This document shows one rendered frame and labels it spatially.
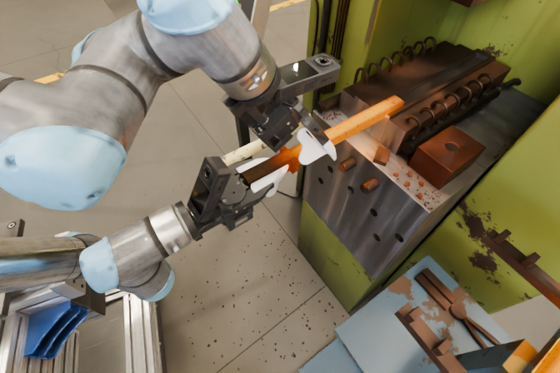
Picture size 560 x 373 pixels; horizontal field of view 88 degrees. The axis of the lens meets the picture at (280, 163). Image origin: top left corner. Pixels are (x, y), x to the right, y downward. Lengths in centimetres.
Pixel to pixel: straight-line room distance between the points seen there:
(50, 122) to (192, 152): 173
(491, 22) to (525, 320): 128
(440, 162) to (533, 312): 127
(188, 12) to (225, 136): 177
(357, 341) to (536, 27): 88
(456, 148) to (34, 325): 102
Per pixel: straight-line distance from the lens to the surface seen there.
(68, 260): 60
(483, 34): 110
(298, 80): 41
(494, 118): 96
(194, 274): 157
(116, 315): 140
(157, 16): 30
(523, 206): 82
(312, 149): 48
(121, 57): 33
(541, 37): 105
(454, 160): 69
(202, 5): 29
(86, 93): 29
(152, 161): 202
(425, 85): 85
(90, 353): 141
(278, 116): 42
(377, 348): 74
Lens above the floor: 144
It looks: 51 degrees down
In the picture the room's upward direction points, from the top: straight up
